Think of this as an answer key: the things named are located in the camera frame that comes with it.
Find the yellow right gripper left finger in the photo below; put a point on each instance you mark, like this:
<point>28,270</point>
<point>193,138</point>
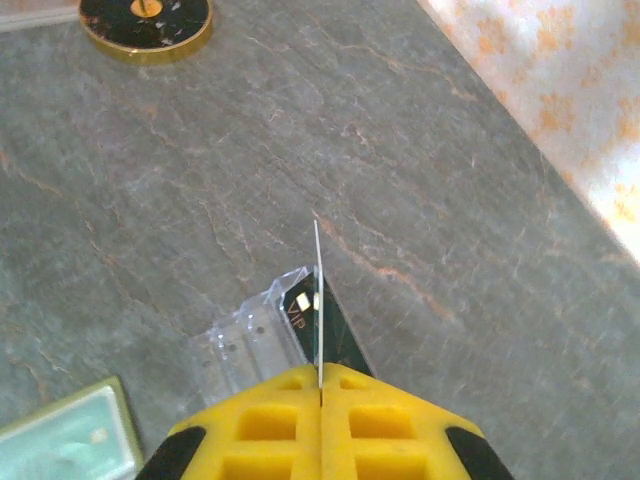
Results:
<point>220,450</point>

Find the clear acrylic card stand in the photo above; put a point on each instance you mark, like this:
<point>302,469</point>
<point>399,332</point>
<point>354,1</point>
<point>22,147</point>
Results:
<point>250,340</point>

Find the small green black block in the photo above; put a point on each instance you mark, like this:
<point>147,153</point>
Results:
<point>345,340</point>

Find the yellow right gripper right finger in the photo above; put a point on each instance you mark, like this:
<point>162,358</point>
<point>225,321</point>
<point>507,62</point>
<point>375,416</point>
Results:
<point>430,450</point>

